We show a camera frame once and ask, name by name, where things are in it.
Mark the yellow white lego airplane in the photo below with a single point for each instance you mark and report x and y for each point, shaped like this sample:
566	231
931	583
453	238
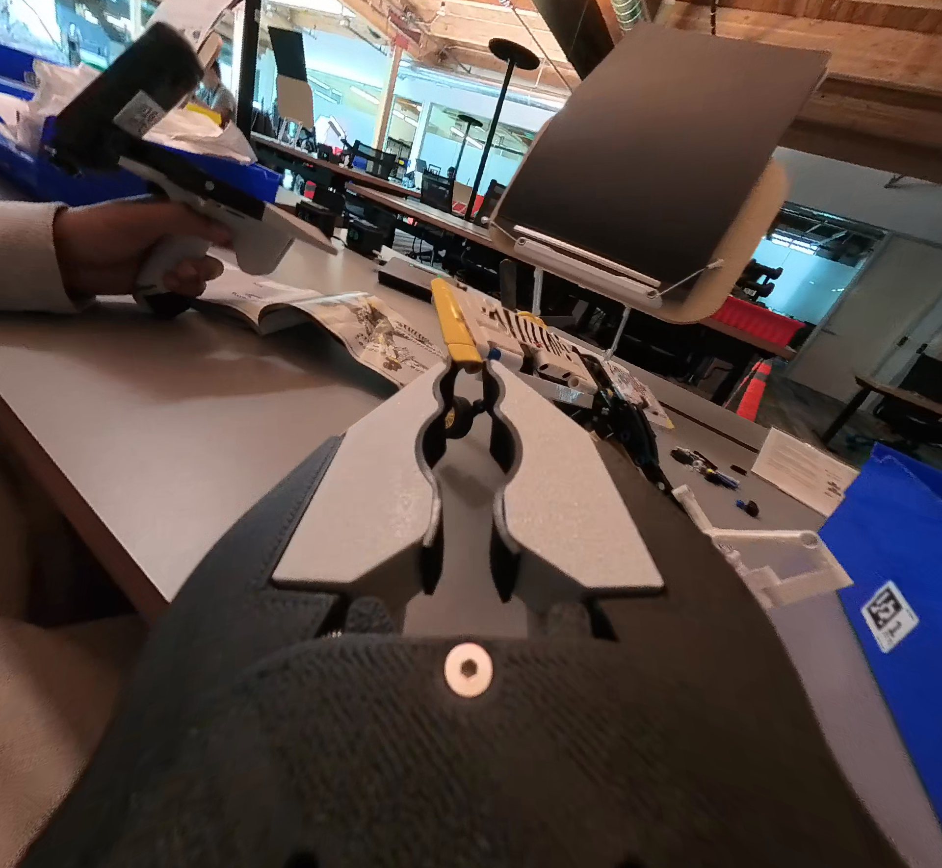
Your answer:
552	360

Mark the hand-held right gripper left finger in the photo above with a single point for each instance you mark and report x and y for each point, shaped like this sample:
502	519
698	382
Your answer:
353	507

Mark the blue plastic bin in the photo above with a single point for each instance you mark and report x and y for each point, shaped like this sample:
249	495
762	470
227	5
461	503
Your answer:
890	515
22	165

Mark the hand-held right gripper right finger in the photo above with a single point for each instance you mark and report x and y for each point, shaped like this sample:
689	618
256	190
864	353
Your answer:
581	507

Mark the lego instruction booklet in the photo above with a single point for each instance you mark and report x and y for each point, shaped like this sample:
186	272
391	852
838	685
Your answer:
353	324

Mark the orange traffic cone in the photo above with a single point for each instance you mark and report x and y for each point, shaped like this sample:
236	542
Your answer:
752	390

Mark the black floor lamp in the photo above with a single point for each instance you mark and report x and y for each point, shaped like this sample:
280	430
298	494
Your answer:
500	118
252	37
469	119

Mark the red storage bin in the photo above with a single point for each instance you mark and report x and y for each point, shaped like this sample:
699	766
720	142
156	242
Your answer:
758	320

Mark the cluster of small lego pieces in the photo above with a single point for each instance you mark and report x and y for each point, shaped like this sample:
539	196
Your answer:
706	471

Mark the black tablet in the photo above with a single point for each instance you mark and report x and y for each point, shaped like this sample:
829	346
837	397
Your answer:
662	147

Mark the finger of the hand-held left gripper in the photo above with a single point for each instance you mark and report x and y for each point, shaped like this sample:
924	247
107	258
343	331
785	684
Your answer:
265	243

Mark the printed paper sheet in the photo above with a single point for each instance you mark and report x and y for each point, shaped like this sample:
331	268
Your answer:
802	460

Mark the black flat power box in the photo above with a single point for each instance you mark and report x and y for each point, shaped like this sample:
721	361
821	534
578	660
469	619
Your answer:
412	278

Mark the black portable power station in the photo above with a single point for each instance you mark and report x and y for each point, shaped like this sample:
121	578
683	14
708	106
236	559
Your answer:
316	217
368	235

